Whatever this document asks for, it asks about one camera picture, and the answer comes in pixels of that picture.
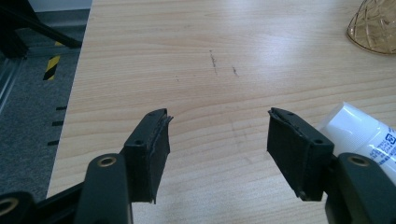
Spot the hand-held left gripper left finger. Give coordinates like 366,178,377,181
122,107,174,205

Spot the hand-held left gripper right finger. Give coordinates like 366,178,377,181
266,107,335,202

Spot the white toothpaste tube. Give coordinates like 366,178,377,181
315,101,396,185

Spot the yellow black hazard tape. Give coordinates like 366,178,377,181
42,55,62,81

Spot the amber cut glass bowl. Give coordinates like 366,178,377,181
346,0,396,56

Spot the black metal stand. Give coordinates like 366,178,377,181
0,0,83,60

